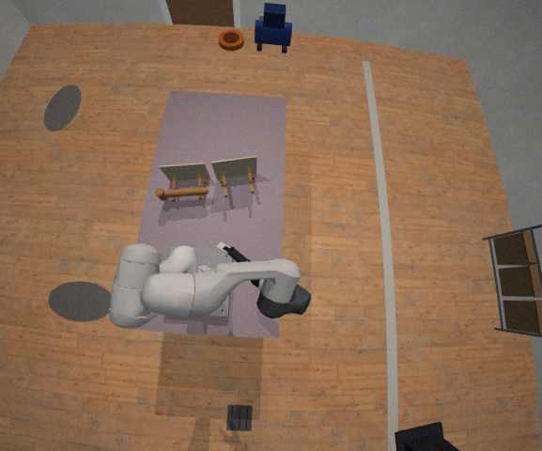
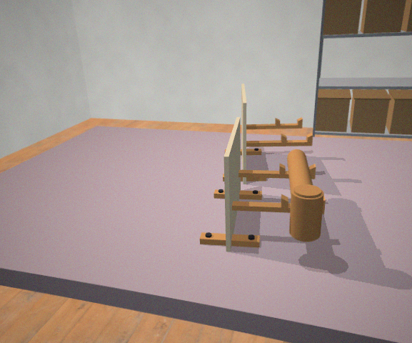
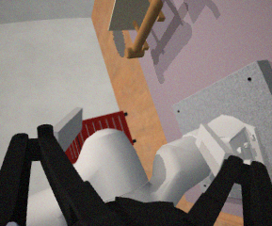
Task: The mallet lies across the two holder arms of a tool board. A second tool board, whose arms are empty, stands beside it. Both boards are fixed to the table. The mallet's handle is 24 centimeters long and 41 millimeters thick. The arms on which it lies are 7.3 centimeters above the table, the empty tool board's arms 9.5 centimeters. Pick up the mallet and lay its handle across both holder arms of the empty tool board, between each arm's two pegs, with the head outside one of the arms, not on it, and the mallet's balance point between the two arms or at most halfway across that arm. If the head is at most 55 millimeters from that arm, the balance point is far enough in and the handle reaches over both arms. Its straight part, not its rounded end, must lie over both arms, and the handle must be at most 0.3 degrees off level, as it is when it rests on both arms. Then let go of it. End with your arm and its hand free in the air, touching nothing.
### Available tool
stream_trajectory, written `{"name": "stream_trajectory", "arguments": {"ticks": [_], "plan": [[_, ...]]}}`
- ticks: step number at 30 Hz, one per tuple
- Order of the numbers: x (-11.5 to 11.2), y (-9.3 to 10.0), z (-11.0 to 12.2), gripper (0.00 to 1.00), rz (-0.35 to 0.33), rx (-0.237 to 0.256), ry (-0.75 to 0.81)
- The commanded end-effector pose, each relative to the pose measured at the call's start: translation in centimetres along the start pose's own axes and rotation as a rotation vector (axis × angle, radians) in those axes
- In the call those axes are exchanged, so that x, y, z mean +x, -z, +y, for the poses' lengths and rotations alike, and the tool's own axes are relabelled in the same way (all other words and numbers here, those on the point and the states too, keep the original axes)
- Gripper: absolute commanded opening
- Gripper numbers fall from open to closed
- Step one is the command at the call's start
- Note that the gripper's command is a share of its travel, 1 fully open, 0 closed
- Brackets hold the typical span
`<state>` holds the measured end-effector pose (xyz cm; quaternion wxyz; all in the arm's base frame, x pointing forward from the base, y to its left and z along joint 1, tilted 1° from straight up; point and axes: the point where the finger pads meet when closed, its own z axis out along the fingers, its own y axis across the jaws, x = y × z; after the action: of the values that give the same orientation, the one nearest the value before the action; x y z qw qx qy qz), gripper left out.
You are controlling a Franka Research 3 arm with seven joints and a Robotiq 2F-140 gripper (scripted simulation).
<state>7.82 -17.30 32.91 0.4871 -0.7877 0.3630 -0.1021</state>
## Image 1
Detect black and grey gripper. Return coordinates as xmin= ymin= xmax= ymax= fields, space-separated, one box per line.
xmin=216 ymin=242 xmax=260 ymax=287

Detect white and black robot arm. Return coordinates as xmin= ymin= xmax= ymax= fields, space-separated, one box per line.
xmin=109 ymin=243 xmax=311 ymax=328

